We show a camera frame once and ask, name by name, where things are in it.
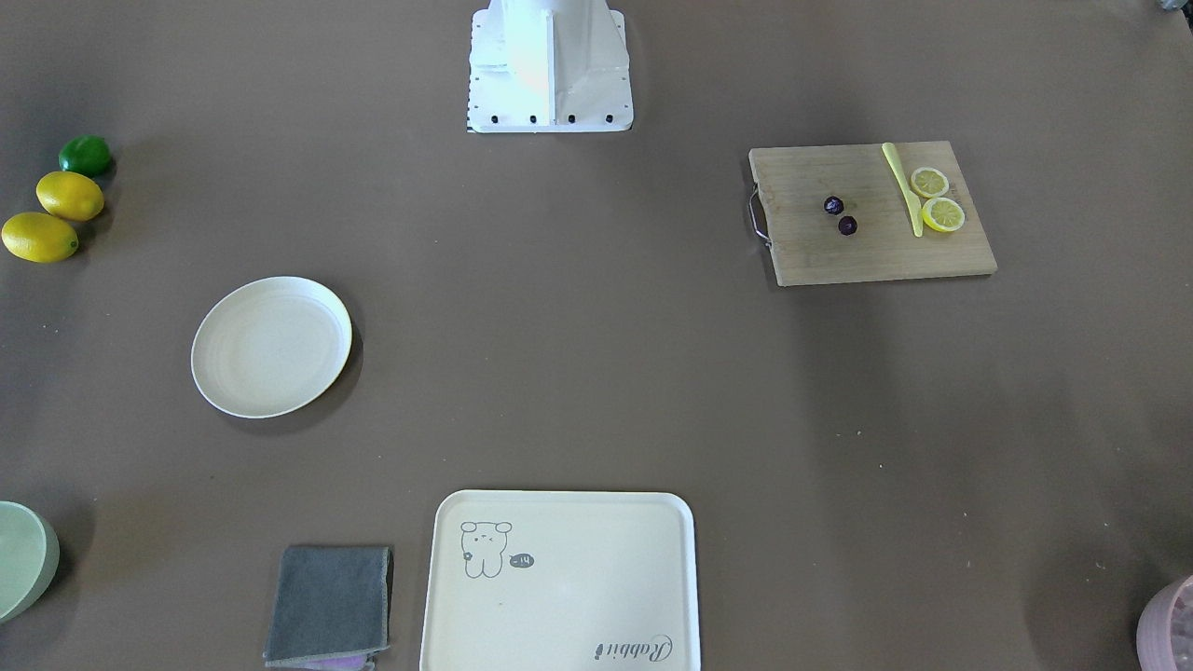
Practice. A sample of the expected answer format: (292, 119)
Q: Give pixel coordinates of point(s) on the cream rabbit tray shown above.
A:
(562, 580)

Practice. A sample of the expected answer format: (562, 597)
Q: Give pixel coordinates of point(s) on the wooden cutting board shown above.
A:
(806, 248)

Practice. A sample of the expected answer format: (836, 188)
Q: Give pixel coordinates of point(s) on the cream round plate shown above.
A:
(270, 347)

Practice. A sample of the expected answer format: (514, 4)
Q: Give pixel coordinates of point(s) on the yellow plastic knife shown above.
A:
(913, 202)

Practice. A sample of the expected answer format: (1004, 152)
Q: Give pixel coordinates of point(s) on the lemon slice lower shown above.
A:
(943, 214)

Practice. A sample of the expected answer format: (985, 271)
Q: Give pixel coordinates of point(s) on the lemon slice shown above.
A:
(943, 214)
(929, 183)

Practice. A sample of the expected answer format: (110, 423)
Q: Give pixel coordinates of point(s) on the lemon slice upper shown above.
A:
(929, 183)

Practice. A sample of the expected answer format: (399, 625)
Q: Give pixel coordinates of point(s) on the grey folded cloth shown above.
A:
(331, 608)

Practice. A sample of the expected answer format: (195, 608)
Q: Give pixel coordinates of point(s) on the green lime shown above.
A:
(88, 155)

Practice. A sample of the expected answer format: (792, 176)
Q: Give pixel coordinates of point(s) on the yellow lemon near lime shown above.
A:
(69, 195)

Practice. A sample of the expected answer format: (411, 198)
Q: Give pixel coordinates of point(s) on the yellow lemon outer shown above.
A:
(40, 238)

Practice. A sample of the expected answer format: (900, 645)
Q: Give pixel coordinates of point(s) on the green bowl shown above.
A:
(30, 554)

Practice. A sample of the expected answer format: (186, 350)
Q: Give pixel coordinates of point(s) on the pink bowl with ice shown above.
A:
(1164, 630)

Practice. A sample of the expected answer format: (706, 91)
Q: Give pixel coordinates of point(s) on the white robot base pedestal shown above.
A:
(549, 67)

